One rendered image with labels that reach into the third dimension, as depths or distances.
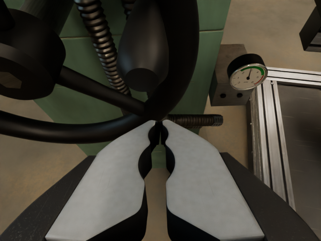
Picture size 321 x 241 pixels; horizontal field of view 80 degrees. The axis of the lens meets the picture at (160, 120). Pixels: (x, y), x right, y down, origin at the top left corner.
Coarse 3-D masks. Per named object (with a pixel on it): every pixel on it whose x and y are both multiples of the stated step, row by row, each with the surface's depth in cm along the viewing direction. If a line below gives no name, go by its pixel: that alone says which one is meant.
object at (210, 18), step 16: (16, 0) 29; (112, 0) 29; (208, 0) 29; (224, 0) 29; (112, 16) 31; (208, 16) 31; (224, 16) 31; (64, 32) 33; (80, 32) 33; (112, 32) 33
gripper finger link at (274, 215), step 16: (224, 160) 8; (240, 176) 7; (256, 176) 7; (256, 192) 7; (272, 192) 7; (256, 208) 6; (272, 208) 6; (288, 208) 6; (272, 224) 6; (288, 224) 6; (304, 224) 6; (272, 240) 5; (288, 240) 5; (304, 240) 5
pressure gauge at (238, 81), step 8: (240, 56) 33; (248, 56) 32; (256, 56) 32; (232, 64) 33; (240, 64) 32; (248, 64) 31; (256, 64) 31; (264, 64) 32; (232, 72) 33; (240, 72) 32; (248, 72) 32; (256, 72) 32; (264, 72) 32; (232, 80) 34; (240, 80) 34; (248, 80) 34; (256, 80) 34; (240, 88) 36; (248, 88) 36
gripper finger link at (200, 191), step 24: (168, 120) 12; (168, 144) 9; (192, 144) 9; (168, 168) 10; (192, 168) 8; (216, 168) 8; (168, 192) 7; (192, 192) 7; (216, 192) 7; (240, 192) 7; (168, 216) 6; (192, 216) 6; (216, 216) 6; (240, 216) 6; (192, 240) 6; (216, 240) 5; (240, 240) 5
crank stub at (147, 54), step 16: (144, 0) 11; (128, 16) 10; (144, 16) 9; (160, 16) 10; (128, 32) 9; (144, 32) 8; (160, 32) 9; (128, 48) 8; (144, 48) 8; (160, 48) 8; (128, 64) 8; (144, 64) 8; (160, 64) 8; (128, 80) 9; (144, 80) 8; (160, 80) 9
